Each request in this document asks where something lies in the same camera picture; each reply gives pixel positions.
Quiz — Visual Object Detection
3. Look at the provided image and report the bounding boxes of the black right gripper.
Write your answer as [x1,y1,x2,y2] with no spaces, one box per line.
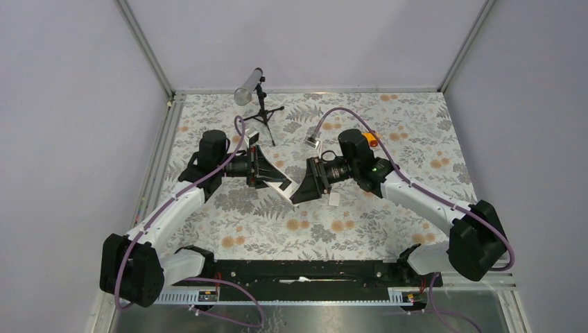
[292,157,358,205]

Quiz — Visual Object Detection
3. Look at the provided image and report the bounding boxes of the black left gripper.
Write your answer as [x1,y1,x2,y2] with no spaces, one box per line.
[217,145,287,189]

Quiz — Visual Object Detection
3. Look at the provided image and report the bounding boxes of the white battery cover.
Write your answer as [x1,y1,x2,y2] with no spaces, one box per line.
[329,192,340,207]

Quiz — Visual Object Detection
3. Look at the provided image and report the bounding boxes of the white remote control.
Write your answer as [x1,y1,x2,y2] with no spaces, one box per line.
[266,182,298,205]

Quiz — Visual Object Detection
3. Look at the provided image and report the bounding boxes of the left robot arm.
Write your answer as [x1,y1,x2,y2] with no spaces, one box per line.
[99,130,297,307]

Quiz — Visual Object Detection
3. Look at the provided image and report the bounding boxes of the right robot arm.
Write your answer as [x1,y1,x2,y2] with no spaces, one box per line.
[291,129,508,286]

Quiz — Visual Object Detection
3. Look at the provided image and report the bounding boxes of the black mini tripod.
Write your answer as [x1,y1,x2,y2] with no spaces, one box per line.
[244,76,285,147]

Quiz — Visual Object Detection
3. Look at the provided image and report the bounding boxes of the silver metal tube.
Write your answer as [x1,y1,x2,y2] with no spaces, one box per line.
[234,67,263,106]

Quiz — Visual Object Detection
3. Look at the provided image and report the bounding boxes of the black base bar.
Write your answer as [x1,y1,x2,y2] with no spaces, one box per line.
[177,255,443,293]

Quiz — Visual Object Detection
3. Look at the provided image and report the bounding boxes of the floral table mat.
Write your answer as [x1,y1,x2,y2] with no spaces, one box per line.
[164,93,476,260]

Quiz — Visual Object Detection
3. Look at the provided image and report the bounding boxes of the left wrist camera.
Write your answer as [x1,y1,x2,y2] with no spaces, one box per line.
[245,128,259,147]

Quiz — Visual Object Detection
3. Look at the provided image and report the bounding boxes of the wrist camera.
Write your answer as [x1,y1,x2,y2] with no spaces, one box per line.
[245,128,259,147]
[305,136,321,149]

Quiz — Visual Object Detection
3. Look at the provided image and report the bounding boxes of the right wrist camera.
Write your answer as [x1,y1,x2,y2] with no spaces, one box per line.
[305,136,321,149]

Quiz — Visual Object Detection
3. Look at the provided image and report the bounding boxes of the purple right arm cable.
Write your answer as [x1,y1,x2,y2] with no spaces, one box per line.
[312,107,516,272]

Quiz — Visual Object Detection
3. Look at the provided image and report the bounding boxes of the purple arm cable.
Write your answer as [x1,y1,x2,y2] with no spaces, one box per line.
[114,114,268,329]
[312,107,516,272]

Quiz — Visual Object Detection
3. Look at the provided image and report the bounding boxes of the white cable duct rail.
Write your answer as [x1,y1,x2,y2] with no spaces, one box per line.
[155,285,427,307]

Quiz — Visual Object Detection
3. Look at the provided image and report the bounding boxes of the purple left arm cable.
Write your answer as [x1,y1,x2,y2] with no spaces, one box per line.
[114,114,268,329]

